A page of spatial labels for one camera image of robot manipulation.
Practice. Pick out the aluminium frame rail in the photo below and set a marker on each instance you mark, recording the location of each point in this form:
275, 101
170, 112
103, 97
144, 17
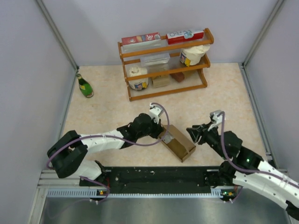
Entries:
69, 187

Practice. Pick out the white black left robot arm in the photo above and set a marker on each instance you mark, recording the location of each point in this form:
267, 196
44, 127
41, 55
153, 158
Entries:
67, 155

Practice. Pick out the orange wooden shelf rack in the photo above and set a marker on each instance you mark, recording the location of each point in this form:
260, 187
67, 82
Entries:
194, 75

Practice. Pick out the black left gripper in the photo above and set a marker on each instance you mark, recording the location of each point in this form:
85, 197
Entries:
158, 129

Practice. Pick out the white bag upper shelf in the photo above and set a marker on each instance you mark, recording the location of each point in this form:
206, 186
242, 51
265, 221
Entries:
192, 56

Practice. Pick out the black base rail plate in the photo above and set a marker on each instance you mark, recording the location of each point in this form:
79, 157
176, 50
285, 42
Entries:
163, 180

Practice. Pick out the red white toothpaste box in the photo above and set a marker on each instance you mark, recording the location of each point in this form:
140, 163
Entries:
184, 36

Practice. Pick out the clear plastic container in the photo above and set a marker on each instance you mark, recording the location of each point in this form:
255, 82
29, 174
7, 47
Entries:
154, 59

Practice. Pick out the green glass bottle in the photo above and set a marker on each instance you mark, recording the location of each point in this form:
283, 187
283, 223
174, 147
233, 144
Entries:
84, 86

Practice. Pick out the small clear plastic bag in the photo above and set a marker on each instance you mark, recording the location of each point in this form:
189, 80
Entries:
167, 139

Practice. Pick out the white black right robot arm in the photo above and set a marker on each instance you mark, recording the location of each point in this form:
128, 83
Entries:
245, 168

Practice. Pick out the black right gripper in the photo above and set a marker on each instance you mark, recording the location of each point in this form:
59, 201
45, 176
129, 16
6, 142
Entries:
195, 133

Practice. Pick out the red brown brick block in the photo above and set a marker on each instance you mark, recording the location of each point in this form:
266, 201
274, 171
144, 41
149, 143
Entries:
178, 76

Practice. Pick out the red foil wrap box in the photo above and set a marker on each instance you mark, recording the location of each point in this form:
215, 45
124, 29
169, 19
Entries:
141, 39

